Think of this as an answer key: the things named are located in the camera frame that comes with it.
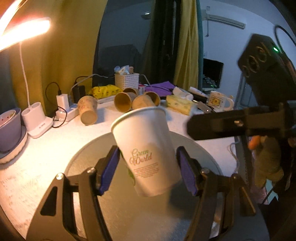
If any white paper cup green print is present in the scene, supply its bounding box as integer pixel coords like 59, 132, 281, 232
111, 107, 182, 197

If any brown paper cup left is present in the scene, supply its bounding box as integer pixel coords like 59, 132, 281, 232
78, 95, 98, 126

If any brown paper cup middle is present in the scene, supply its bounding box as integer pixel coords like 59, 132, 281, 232
114, 92, 137, 113

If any brown paper cup rear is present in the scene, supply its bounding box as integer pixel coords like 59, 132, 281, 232
123, 87, 139, 96

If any round grey tray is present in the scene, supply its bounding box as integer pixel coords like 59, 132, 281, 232
65, 132, 222, 240

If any white mug yellow print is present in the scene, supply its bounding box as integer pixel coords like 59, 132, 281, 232
207, 90, 234, 111

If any black monitor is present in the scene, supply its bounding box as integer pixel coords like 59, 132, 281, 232
202, 58, 224, 89

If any yellow curtain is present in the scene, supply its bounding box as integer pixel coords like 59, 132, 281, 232
174, 1, 199, 90

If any white scalloped plate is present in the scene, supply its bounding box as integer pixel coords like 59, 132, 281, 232
1, 126, 28, 164

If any yellow tissue pack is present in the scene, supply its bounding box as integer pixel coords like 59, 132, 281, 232
166, 95, 195, 115

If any white air conditioner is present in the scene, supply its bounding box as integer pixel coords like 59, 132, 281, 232
201, 9, 246, 29

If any white desk lamp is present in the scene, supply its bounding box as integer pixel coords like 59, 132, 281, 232
0, 17, 54, 139

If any white power strip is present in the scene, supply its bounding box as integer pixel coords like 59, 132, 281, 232
54, 104, 79, 122

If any purple cloth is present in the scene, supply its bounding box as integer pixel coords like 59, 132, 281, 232
145, 81, 175, 97

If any grey bowl with lid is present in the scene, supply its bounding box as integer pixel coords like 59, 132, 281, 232
1, 108, 22, 153

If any white charger plug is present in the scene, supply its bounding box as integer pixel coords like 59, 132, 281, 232
56, 94, 70, 112

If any black power adapter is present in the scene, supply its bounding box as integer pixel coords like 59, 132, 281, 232
72, 85, 86, 103

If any yellow snack bag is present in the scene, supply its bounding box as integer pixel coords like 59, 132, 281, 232
88, 84, 122, 99

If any white woven basket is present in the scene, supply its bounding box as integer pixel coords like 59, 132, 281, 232
114, 73, 139, 90

